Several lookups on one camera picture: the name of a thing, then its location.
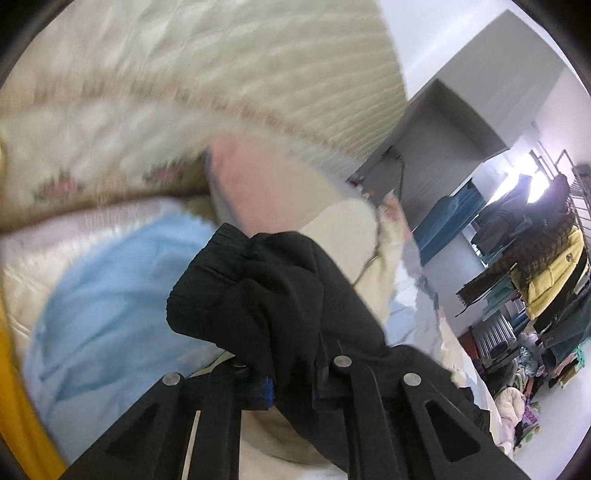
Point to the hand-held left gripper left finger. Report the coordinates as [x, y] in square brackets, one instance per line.
[263, 393]

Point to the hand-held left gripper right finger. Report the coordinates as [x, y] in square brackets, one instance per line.
[345, 392]

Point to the black garment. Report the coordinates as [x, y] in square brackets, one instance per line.
[277, 286]

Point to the pile of clothes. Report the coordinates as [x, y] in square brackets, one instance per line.
[521, 383]

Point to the rack of hanging clothes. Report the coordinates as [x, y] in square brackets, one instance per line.
[531, 258]

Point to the metal clothes rack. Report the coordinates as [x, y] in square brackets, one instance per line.
[582, 184]

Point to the grey ribbed suitcase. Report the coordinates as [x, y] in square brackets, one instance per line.
[494, 337]

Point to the cream garment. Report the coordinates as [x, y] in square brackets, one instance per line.
[341, 230]

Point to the light blue cloth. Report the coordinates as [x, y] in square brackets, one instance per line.
[115, 300]

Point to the blue cloth on partition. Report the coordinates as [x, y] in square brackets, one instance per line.
[443, 221]

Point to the pink cloth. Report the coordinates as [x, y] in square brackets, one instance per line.
[258, 184]

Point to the dark denim jacket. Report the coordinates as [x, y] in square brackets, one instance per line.
[568, 332]

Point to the dark hanging coats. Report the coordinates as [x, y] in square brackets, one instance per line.
[508, 217]

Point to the yellow puffer jacket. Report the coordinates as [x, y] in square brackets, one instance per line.
[558, 272]

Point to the yellow cloth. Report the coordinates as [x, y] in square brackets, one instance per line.
[18, 392]

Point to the white satin quilt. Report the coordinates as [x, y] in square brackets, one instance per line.
[27, 258]

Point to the cream quilted blanket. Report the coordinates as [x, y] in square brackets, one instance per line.
[231, 55]

